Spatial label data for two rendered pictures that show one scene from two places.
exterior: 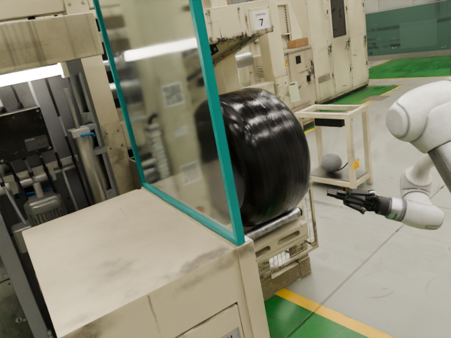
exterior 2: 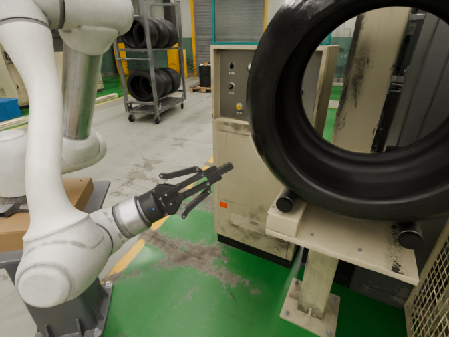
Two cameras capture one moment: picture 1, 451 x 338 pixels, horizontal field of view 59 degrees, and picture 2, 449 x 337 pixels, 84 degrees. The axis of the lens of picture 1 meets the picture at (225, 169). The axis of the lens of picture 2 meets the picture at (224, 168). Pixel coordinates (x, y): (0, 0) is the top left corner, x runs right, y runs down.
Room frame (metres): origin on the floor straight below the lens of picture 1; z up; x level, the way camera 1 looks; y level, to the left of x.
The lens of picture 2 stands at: (1.92, -0.70, 1.29)
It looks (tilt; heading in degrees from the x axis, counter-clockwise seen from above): 27 degrees down; 148
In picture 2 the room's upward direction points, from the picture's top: straight up
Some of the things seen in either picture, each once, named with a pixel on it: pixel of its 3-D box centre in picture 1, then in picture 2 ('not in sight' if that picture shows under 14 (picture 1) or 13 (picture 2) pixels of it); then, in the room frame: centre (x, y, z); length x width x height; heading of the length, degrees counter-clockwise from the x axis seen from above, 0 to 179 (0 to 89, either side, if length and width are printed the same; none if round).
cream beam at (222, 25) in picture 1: (203, 28); not in sight; (1.90, -0.02, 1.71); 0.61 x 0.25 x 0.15; 119
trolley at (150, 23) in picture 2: not in sight; (154, 61); (-2.86, 0.83, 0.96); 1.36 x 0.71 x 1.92; 130
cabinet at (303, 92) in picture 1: (285, 91); not in sight; (6.23, -1.15, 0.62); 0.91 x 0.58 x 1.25; 130
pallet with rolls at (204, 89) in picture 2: not in sight; (208, 75); (-4.90, 3.05, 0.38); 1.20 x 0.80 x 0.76; 138
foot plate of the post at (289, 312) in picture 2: not in sight; (311, 305); (1.44, 0.16, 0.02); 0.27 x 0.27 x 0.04; 29
